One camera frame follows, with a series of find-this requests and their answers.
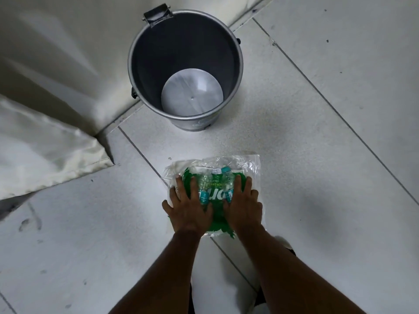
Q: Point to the person's left thumb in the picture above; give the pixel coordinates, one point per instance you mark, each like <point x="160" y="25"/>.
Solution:
<point x="208" y="210"/>

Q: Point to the clear green printed plastic bag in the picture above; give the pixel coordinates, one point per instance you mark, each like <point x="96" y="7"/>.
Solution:
<point x="216" y="170"/>

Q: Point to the person's left hand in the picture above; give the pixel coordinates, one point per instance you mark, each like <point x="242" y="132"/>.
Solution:
<point x="188" y="214"/>

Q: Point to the grey metal trash bin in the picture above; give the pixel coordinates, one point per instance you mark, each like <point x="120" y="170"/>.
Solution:
<point x="154" y="62"/>

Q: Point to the person's right hand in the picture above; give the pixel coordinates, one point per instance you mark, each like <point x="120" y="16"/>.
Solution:
<point x="244" y="210"/>

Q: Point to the person's left forearm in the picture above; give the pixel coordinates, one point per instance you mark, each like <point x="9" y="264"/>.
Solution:
<point x="163" y="271"/>

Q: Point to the person's right forearm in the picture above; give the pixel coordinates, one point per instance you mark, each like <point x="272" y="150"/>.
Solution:
<point x="288" y="274"/>

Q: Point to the person's left little finger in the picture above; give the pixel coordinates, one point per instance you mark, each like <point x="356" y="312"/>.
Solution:
<point x="168" y="207"/>

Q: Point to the clear plastic bottle teal label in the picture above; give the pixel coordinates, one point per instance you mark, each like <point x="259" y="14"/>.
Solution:
<point x="203" y="189"/>
<point x="228" y="179"/>

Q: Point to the person's right thumb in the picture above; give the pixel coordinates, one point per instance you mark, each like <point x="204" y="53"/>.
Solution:
<point x="227" y="205"/>

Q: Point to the person's right middle finger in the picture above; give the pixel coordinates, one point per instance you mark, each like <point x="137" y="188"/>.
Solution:
<point x="247" y="188"/>

